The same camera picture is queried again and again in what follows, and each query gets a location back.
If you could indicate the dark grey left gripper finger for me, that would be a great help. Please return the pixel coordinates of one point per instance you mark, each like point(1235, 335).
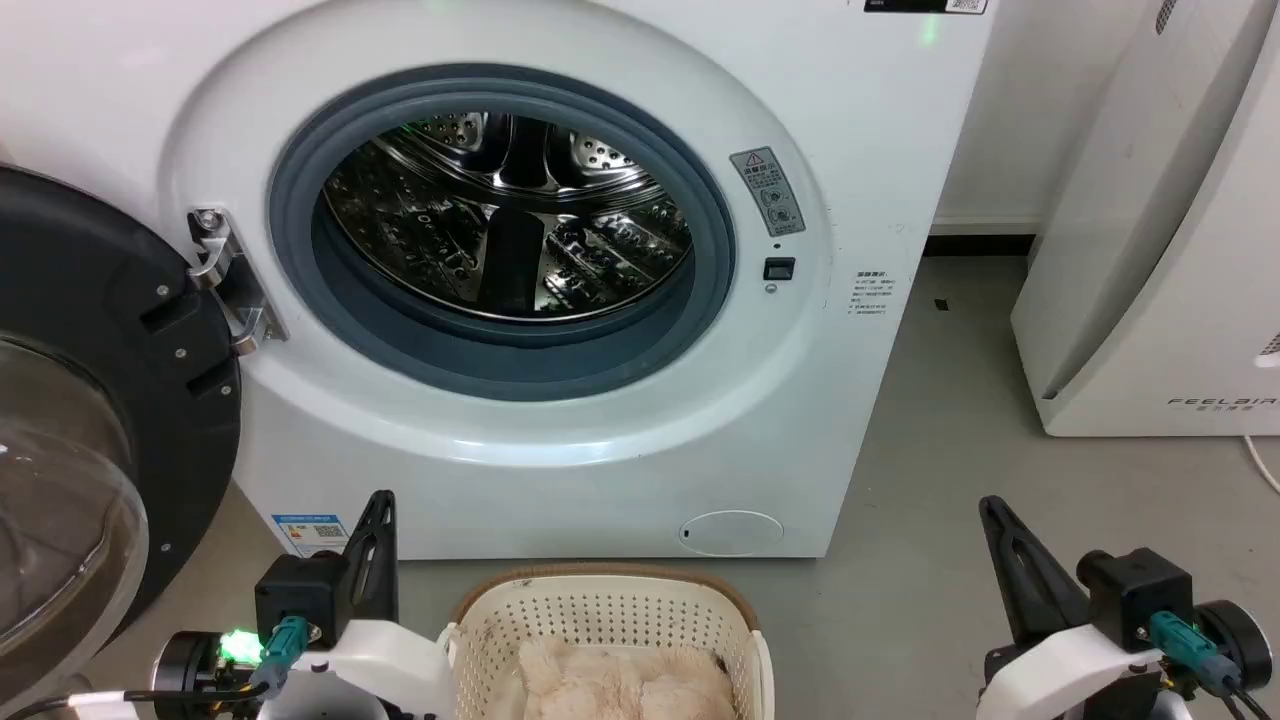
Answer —
point(381, 530)

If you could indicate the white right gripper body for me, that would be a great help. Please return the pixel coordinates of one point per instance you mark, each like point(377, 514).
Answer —
point(1060, 675)

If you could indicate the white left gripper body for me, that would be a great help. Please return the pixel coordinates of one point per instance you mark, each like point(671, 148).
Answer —
point(390, 665)

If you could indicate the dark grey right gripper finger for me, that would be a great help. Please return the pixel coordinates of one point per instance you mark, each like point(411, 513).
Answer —
point(1030, 580)

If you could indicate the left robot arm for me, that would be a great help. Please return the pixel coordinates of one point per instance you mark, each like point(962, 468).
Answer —
point(185, 662)

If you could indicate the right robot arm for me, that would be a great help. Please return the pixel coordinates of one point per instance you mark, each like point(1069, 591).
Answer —
point(1240, 640)

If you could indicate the stainless steel washing machine drum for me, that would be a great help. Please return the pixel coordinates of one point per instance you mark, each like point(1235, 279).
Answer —
point(420, 230)

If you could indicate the washing machine door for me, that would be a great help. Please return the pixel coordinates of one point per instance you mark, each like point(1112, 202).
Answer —
point(90, 280)

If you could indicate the blue energy label sticker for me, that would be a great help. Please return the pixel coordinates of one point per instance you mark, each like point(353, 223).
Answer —
point(312, 535)

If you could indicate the grey rubber door gasket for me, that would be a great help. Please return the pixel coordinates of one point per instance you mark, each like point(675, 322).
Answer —
point(520, 372)

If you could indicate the cream perforated laundry basket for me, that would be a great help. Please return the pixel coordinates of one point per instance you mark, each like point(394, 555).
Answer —
point(600, 605)

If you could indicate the pale pink fluffy cloth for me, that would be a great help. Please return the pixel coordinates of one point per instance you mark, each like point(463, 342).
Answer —
point(620, 685)

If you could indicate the metal door hinge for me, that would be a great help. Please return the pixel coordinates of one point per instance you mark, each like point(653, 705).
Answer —
point(232, 275)

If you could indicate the oval drain filter cover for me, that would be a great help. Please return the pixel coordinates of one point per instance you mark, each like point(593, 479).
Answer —
point(731, 533)

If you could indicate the small text sticker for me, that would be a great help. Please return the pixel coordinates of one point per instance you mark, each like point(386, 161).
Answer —
point(871, 292)

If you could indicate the black skirting board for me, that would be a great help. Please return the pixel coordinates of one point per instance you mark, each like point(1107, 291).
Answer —
point(980, 245)

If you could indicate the white air purifier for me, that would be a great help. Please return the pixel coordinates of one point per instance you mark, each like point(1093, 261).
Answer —
point(1180, 250)

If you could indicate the black door latch socket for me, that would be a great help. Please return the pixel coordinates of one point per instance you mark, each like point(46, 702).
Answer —
point(779, 269)

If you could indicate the white front-load washing machine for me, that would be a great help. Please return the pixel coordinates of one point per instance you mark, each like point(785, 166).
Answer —
point(850, 150)

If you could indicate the grey warning sticker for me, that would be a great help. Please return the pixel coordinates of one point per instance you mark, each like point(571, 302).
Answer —
point(768, 192)

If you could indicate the black label with QR code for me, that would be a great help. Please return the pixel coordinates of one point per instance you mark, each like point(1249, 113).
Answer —
point(920, 5)

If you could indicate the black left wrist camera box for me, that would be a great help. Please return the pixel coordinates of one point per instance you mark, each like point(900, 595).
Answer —
point(300, 595)

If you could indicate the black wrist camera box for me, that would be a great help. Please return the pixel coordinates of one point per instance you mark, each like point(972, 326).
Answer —
point(1140, 595)
point(300, 595)

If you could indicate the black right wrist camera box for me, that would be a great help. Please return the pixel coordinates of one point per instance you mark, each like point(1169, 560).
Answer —
point(1140, 595)

